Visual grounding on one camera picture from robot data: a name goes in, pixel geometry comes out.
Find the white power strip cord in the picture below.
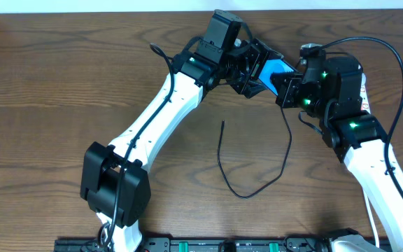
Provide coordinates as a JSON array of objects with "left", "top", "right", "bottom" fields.
[{"left": 362, "top": 188, "right": 381, "bottom": 239}]

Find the white power strip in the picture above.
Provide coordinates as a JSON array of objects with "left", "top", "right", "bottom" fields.
[{"left": 360, "top": 73, "right": 371, "bottom": 113}]

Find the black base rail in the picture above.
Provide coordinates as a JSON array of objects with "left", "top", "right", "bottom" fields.
[{"left": 53, "top": 236, "right": 403, "bottom": 252}]

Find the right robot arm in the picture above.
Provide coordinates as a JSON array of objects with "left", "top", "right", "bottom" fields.
[{"left": 259, "top": 53, "right": 403, "bottom": 251}]

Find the black USB charging cable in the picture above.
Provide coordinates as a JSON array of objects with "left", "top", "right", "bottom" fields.
[{"left": 217, "top": 104, "right": 293, "bottom": 200}]

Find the blue Galaxy smartphone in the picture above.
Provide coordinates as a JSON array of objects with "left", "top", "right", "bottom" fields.
[{"left": 258, "top": 59, "right": 297, "bottom": 96}]

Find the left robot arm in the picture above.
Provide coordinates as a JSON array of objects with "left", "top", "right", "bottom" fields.
[{"left": 80, "top": 10, "right": 288, "bottom": 251}]

